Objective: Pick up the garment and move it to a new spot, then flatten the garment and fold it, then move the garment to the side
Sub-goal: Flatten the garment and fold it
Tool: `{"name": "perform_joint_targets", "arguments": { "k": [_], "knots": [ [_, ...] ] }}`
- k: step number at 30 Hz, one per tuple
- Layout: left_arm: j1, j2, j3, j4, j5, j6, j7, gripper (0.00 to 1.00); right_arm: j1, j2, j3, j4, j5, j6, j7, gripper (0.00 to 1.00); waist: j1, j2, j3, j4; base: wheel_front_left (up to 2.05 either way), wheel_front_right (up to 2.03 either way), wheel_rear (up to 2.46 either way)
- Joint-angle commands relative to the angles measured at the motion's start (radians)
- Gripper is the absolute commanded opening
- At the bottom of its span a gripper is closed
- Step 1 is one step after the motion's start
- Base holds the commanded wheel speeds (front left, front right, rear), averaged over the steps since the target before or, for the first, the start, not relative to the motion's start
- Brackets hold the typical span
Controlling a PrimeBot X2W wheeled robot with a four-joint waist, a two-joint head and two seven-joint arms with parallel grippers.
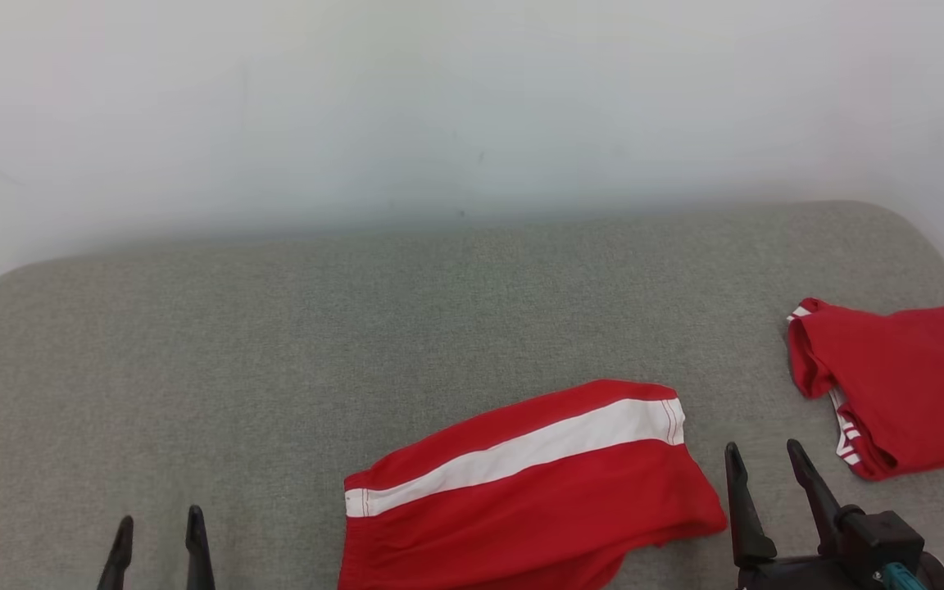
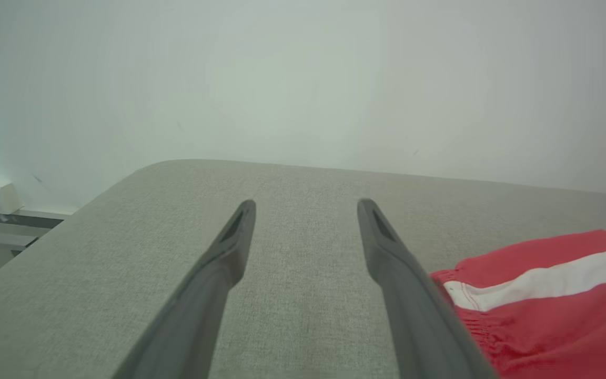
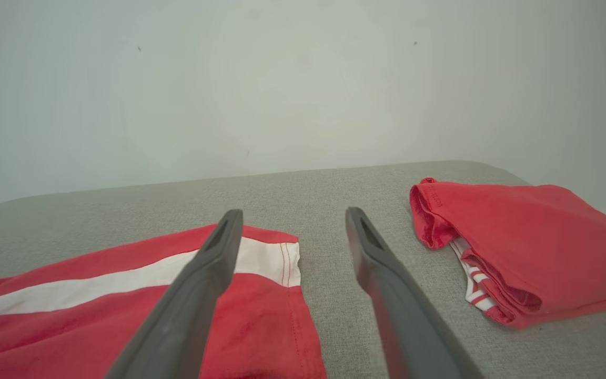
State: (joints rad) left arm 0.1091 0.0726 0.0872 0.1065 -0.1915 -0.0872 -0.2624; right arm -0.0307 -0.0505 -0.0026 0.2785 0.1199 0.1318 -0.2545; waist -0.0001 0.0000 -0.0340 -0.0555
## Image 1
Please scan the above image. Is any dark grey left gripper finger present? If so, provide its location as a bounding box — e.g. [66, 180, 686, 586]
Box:
[97, 515, 135, 590]
[185, 505, 217, 590]

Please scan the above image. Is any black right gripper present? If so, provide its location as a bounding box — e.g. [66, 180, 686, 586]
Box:
[724, 438, 858, 590]

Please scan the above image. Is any red sleeveless jersey white trim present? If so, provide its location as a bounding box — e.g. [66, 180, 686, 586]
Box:
[786, 297, 944, 482]

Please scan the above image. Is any red shorts white side stripe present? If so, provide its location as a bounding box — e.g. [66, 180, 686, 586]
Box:
[339, 379, 728, 590]

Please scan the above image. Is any grey fabric sofa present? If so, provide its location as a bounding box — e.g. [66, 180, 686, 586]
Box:
[0, 201, 944, 590]

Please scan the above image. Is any teal cable connector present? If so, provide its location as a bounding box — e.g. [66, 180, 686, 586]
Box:
[880, 562, 928, 590]

